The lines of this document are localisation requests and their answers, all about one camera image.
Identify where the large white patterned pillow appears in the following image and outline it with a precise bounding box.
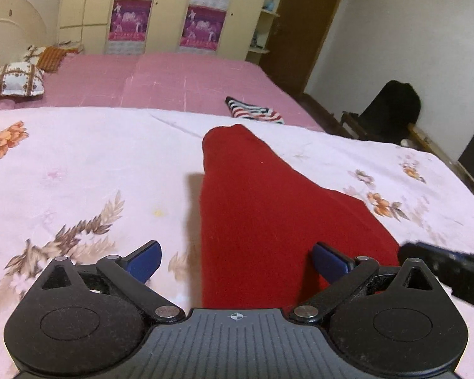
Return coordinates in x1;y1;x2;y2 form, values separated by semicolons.
0;62;45;97

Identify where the dark wooden chair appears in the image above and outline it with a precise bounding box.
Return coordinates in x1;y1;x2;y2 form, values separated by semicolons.
341;111;380;141

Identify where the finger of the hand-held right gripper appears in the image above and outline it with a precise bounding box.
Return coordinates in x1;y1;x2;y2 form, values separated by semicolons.
397;242;474;309

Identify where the purple wall poster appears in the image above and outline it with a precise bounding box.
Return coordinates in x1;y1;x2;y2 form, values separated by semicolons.
105;0;153;55
179;5;227;52

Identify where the cream wardrobe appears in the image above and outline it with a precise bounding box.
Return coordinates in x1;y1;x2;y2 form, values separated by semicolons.
57;0;275;62

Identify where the cream round headboard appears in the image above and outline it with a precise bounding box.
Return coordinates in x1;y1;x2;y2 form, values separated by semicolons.
0;0;48;48

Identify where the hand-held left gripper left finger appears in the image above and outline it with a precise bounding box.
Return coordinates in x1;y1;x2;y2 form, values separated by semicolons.
35;240;185;323

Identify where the white floral blanket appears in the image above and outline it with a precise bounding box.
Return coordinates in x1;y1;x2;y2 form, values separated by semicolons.
0;106;474;379

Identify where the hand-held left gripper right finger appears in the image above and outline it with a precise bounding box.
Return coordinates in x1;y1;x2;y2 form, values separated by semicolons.
292;242;439;324

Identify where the striped folded cloth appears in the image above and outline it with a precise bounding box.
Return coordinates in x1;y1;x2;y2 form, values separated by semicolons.
225;96;286;126

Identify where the small white patterned pillow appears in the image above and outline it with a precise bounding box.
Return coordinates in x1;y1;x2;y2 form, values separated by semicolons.
23;45;48;64

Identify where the brown wooden door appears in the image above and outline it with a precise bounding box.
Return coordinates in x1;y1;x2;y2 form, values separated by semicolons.
263;0;348;97

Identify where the orange striped pillow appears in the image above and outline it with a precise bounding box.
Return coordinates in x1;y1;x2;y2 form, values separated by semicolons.
35;46;83;74

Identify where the wooden bed frame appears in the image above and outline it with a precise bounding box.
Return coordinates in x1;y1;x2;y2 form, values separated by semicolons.
300;95;474;206

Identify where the red knitted sweater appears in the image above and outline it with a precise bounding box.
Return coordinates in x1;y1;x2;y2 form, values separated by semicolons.
199;124;400;310

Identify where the black draped cloth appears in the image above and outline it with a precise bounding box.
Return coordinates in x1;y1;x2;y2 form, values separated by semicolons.
357;80;422;143

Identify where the pink checked bed sheet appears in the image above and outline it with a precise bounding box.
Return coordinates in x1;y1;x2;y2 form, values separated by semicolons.
0;51;326;133

